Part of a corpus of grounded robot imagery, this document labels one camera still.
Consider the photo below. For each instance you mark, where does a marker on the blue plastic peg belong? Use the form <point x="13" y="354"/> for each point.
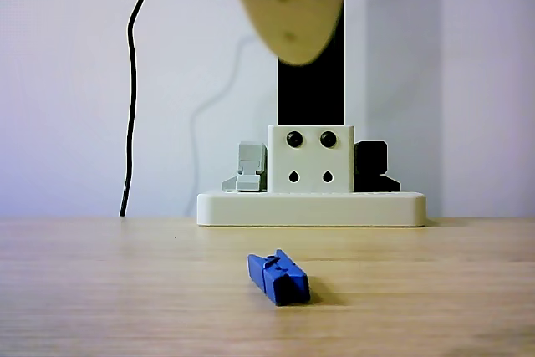
<point x="284" y="286"/>

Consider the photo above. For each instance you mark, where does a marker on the black round screw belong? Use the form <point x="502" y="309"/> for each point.
<point x="294" y="139"/>
<point x="328" y="139"/>

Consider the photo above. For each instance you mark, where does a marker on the white perforated stand base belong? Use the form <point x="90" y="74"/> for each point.
<point x="311" y="208"/>

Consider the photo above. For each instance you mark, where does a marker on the black aluminium extrusion post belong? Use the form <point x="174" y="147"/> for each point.
<point x="311" y="98"/>

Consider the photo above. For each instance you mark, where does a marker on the white post socket block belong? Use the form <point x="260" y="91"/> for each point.
<point x="311" y="160"/>

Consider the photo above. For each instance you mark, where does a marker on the grey corner bracket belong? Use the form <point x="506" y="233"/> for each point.
<point x="251" y="160"/>

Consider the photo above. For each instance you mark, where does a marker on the black corner bracket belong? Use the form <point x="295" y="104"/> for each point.
<point x="370" y="160"/>

